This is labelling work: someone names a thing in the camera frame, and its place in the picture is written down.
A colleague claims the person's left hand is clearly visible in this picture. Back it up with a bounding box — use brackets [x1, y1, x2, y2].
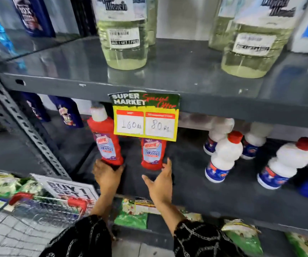
[92, 159, 125, 196]

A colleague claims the person's right hand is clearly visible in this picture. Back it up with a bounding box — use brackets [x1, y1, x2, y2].
[142, 158, 174, 204]

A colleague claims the red cleaner bottle white cap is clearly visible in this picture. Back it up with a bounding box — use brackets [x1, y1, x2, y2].
[87, 105, 124, 166]

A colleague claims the person's right forearm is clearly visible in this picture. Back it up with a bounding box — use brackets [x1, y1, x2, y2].
[153, 201, 187, 236]

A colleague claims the person's left forearm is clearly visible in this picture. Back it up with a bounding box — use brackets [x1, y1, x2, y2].
[90, 194, 117, 220]

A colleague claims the white paper offer sign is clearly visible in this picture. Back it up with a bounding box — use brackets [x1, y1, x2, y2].
[30, 173, 100, 210]

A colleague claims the yellow green price sign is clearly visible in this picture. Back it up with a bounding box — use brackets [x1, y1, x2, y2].
[108, 91, 181, 142]

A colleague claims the black patterned left sleeve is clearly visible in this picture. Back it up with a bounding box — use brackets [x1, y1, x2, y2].
[38, 214, 113, 257]

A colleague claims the grey metal shelf rack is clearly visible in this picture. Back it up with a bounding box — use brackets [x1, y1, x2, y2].
[0, 36, 308, 250]

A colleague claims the clear bottle yellow liquid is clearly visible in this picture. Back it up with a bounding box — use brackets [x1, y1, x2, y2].
[208, 0, 241, 51]
[221, 0, 308, 79]
[91, 0, 149, 70]
[146, 0, 159, 46]

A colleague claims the wire shopping cart red handle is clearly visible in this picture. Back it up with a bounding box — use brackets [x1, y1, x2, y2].
[0, 192, 89, 257]

